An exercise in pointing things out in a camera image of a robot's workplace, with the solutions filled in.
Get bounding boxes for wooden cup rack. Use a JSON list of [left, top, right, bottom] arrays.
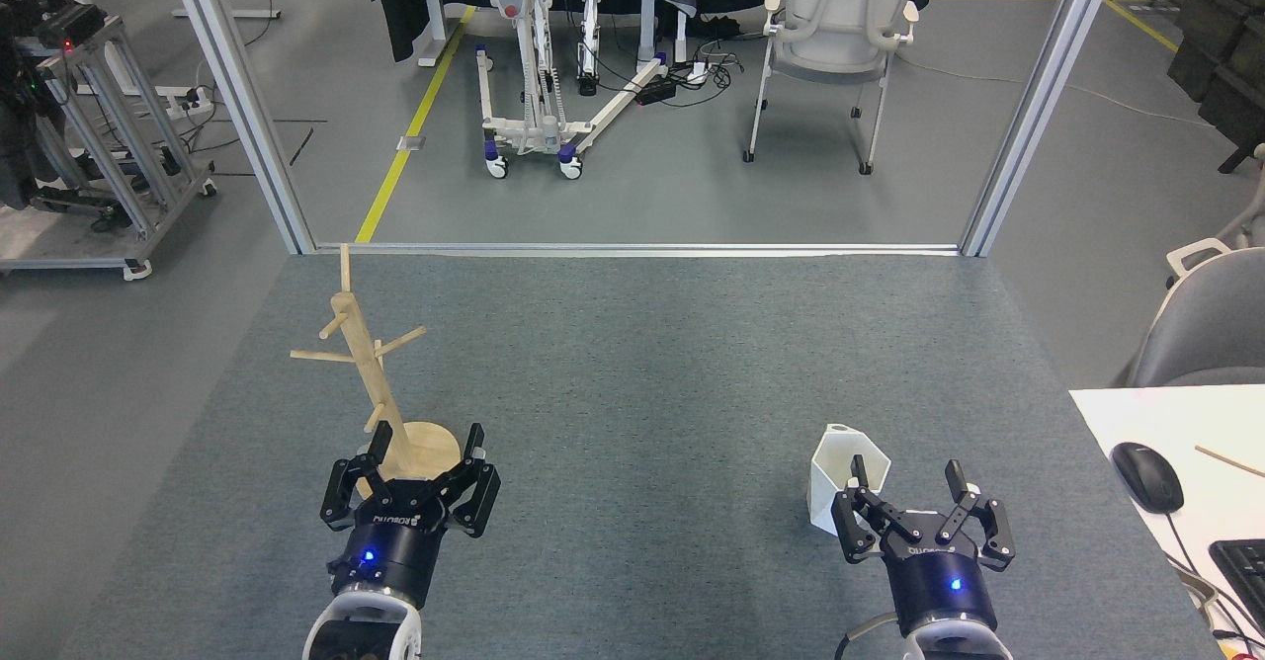
[[290, 243, 463, 503]]

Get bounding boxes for dark stacked crates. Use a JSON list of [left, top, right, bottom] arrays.
[[1166, 0, 1265, 175]]

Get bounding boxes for white desk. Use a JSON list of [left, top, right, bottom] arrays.
[[1069, 384, 1265, 660]]

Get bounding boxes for black mouse cable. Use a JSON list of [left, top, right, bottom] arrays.
[[1166, 510, 1265, 641]]

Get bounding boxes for aluminium frame cart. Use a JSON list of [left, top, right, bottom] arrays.
[[0, 8, 218, 281]]

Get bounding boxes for black keyboard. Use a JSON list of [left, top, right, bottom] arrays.
[[1209, 538, 1265, 631]]

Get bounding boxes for grey office chair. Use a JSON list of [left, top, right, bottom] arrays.
[[1127, 237, 1265, 387]]

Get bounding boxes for silver frame post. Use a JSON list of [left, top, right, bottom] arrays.
[[959, 0, 1128, 258], [160, 0, 317, 256]]

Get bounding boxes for thin wooden stick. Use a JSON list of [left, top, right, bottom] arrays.
[[1194, 445, 1265, 478]]

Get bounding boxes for white faceted cup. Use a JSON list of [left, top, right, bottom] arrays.
[[808, 424, 892, 537]]

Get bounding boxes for silver frame crossbar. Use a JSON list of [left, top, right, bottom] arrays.
[[314, 241, 965, 258]]

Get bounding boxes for black computer mouse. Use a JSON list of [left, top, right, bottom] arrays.
[[1110, 442, 1185, 515]]

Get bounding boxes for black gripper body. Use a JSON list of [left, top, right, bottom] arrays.
[[883, 510, 997, 633], [329, 482, 454, 610]]

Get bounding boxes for white chair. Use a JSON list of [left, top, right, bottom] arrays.
[[743, 0, 920, 176]]

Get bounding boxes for white power strip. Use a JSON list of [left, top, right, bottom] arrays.
[[158, 87, 216, 116]]

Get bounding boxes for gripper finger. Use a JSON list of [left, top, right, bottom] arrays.
[[939, 459, 1016, 572], [433, 423, 501, 539], [320, 421, 396, 533], [831, 455, 905, 565]]

